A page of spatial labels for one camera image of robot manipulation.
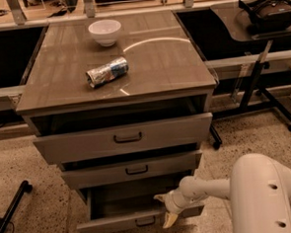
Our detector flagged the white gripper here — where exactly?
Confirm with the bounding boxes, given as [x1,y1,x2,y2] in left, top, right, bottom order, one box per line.
[153,189,190,229]

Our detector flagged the grey bottom drawer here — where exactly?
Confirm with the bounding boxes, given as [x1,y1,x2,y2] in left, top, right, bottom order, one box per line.
[73,174,207,233]

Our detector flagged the grey drawer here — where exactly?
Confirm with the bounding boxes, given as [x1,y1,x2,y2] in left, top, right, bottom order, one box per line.
[34,113,212,164]
[73,174,207,233]
[61,150,202,190]

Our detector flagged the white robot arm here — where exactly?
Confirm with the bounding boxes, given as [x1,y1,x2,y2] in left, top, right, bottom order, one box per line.
[155,153,291,233]

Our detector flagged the grey middle drawer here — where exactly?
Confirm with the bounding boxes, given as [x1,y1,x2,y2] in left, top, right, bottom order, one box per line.
[61,150,202,190]

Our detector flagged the grey top drawer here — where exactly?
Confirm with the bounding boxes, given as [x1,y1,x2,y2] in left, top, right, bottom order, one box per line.
[34,113,212,164]

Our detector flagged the grey drawer cabinet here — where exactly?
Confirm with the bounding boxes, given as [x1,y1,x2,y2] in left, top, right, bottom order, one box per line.
[10,7,225,209]

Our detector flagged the crushed silver blue can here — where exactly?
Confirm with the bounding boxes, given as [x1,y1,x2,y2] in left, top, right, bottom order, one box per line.
[86,56,129,88]

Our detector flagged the black stand leg left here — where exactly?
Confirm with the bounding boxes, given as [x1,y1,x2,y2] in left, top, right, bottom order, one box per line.
[0,180,33,233]

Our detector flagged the white bowl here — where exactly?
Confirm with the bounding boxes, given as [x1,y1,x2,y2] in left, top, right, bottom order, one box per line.
[88,19,121,46]

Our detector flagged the dark side table with stand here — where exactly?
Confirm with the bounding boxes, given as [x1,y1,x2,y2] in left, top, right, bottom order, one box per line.
[201,0,291,151]

